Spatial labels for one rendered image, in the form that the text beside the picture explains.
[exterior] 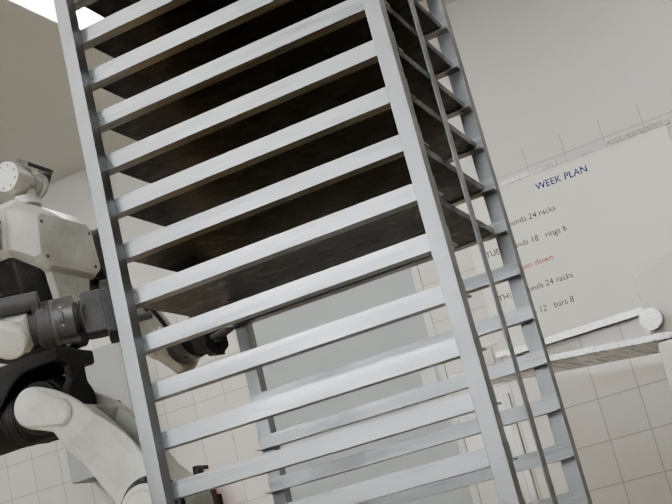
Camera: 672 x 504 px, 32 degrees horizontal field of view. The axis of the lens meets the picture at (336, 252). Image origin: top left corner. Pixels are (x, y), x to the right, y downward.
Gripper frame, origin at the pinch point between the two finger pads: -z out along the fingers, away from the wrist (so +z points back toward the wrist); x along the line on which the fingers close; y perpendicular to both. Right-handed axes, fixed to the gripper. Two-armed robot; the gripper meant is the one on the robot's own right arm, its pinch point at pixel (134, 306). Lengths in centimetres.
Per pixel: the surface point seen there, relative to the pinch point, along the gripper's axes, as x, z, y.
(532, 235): 78, -186, 324
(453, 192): 8, -65, -4
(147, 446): -27.6, 2.2, -7.9
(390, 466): -11, -98, 385
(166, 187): 17.8, -10.4, -11.7
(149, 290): 0.3, -3.5, -7.8
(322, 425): -26.9, -32.0, 24.0
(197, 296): -1.1, -12.0, -1.3
